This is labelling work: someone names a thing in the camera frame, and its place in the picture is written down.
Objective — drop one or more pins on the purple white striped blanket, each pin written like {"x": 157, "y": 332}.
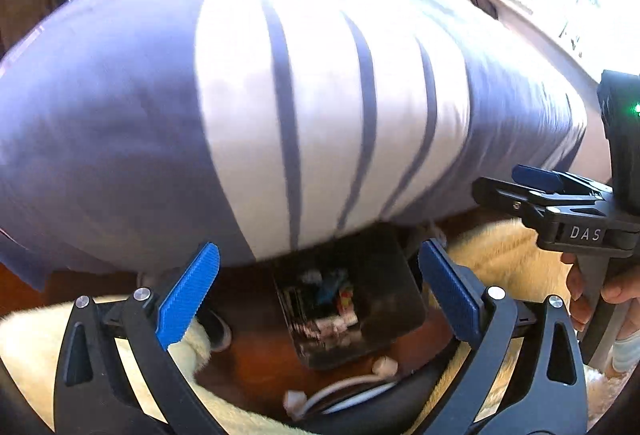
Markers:
{"x": 125, "y": 115}

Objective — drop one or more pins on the black trash bin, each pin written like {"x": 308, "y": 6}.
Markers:
{"x": 385, "y": 295}

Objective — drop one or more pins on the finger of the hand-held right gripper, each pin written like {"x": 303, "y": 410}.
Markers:
{"x": 537, "y": 176}
{"x": 505, "y": 195}

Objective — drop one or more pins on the cream fluffy rug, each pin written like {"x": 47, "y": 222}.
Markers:
{"x": 500, "y": 250}

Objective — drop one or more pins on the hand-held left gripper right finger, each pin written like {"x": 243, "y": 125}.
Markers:
{"x": 450, "y": 295}

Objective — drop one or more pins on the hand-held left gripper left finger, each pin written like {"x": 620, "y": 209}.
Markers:
{"x": 187, "y": 295}

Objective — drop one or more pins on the person's right hand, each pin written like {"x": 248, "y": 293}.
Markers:
{"x": 575, "y": 285}

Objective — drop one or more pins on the grey slipper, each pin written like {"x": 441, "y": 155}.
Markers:
{"x": 220, "y": 332}

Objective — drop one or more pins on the black curved band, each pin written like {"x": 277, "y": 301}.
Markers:
{"x": 425, "y": 380}

